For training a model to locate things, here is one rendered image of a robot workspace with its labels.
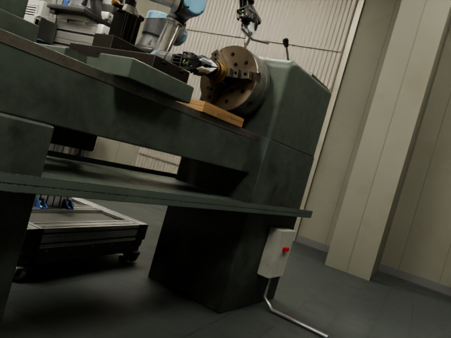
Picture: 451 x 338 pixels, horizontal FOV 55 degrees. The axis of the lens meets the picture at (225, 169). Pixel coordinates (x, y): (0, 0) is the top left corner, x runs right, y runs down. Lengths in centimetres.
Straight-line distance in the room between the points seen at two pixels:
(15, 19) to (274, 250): 161
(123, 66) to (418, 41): 351
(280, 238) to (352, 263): 206
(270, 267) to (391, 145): 227
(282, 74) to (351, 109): 315
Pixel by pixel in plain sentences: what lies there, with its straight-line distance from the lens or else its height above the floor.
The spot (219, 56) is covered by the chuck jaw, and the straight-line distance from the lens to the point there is 206.
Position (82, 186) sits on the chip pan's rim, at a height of 55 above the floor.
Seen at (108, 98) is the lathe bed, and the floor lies 79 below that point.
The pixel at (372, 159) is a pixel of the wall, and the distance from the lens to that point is 426.
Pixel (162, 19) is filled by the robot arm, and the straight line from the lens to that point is 252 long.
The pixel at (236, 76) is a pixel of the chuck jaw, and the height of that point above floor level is 108.
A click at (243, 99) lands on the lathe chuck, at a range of 199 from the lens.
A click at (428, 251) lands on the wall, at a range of 504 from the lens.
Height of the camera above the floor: 72
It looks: 2 degrees down
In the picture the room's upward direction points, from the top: 16 degrees clockwise
